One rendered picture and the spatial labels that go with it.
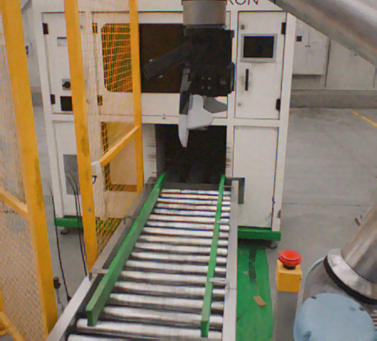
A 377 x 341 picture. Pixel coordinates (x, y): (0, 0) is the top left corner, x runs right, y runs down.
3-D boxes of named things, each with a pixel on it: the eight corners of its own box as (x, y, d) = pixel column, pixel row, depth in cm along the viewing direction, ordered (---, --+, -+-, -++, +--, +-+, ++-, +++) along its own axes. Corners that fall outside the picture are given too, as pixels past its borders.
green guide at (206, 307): (220, 184, 301) (220, 173, 298) (234, 184, 299) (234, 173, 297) (199, 338, 149) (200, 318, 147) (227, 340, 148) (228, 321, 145)
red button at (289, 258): (276, 258, 122) (277, 247, 121) (299, 260, 121) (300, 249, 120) (278, 272, 115) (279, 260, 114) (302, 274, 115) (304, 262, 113)
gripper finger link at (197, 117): (207, 142, 63) (215, 92, 66) (172, 140, 65) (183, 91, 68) (210, 149, 66) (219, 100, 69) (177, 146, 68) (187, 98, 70)
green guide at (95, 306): (153, 181, 307) (152, 170, 305) (166, 181, 306) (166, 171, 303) (68, 325, 156) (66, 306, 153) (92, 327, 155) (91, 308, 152)
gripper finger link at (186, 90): (184, 110, 65) (193, 65, 67) (176, 110, 65) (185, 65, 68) (191, 122, 69) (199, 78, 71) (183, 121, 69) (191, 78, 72)
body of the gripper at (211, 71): (225, 101, 66) (228, 27, 63) (178, 98, 69) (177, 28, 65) (234, 94, 73) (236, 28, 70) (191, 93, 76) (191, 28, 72)
